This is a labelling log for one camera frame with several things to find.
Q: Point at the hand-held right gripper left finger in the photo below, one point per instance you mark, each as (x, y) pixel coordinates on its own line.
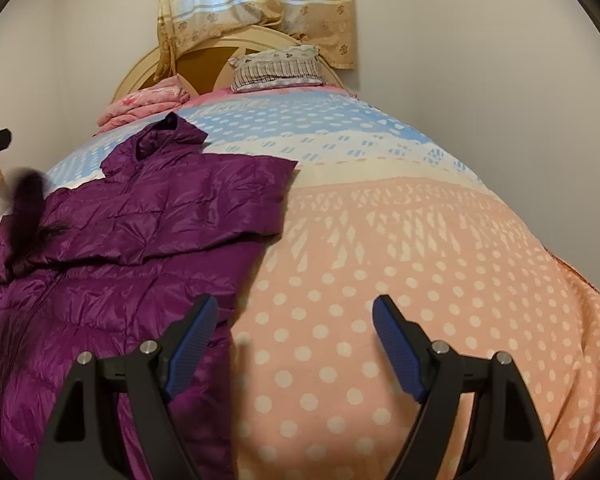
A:
(190, 347)

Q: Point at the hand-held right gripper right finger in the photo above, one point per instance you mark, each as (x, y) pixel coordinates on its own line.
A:
(397, 350)

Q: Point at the purple down jacket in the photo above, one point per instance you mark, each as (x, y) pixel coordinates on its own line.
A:
(130, 240)

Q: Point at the polka dot bedspread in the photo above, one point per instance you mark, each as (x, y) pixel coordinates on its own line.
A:
(380, 240)

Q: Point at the pink folded blanket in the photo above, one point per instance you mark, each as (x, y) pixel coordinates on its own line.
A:
(140, 102)

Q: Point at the cream wooden headboard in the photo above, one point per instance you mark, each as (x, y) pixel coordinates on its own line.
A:
(205, 62)

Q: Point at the striped pillow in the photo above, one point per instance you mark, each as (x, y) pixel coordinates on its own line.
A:
(275, 70)

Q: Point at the beige floral window curtain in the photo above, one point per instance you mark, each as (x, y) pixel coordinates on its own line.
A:
(310, 20)

